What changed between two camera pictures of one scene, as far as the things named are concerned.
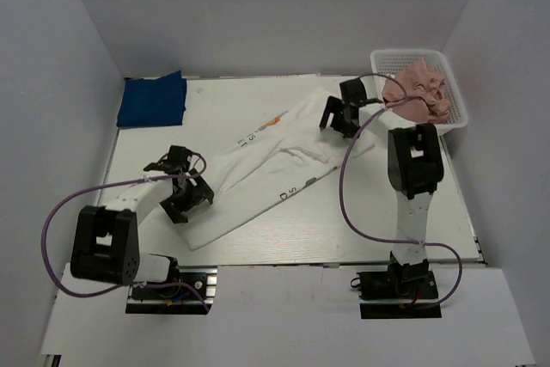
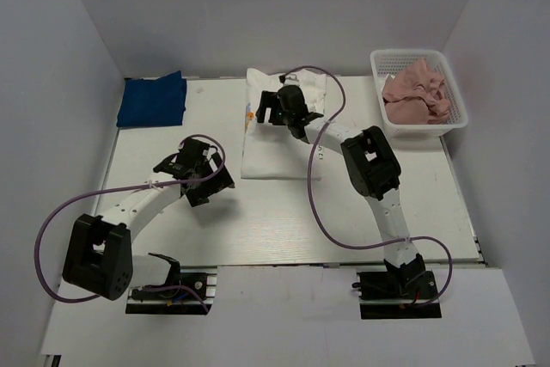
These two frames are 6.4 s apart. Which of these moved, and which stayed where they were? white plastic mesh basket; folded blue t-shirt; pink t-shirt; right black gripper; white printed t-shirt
Moved: right black gripper; white printed t-shirt
Stayed: white plastic mesh basket; folded blue t-shirt; pink t-shirt
